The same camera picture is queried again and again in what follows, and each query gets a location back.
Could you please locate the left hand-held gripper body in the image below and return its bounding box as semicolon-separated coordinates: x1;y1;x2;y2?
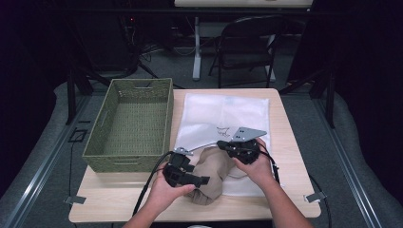
163;146;195;188

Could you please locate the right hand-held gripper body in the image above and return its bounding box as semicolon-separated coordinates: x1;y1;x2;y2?
229;126;268;165

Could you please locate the beige cloth garment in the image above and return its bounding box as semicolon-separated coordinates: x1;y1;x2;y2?
183;145;237;206

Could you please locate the white mesh laundry bag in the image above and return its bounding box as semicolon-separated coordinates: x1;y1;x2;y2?
173;92;284;198

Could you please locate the green woven basket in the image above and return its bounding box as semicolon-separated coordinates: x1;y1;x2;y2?
82;78;175;174

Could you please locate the person's left hand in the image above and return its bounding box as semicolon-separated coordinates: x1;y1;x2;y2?
148;162;197;212

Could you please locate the person's right hand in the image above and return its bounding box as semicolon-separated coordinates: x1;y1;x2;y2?
232;137;277;188

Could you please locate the black metal stand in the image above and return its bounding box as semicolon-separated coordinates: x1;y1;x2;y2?
65;63;112;126
278;67;336;129

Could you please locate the white background desk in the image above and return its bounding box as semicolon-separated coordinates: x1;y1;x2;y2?
173;0;315;82

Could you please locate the black folding chair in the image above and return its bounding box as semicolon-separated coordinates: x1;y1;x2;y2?
208;14;286;89

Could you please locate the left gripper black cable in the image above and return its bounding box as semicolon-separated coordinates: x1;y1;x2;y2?
132;151;175;217

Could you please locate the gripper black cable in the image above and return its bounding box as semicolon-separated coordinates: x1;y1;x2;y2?
132;151;175;217
257;142;333;228

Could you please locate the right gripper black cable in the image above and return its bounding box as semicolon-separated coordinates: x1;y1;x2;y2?
257;142;333;228

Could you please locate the grey metal table bracket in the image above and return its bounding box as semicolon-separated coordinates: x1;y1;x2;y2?
64;195;87;205
303;191;327;203

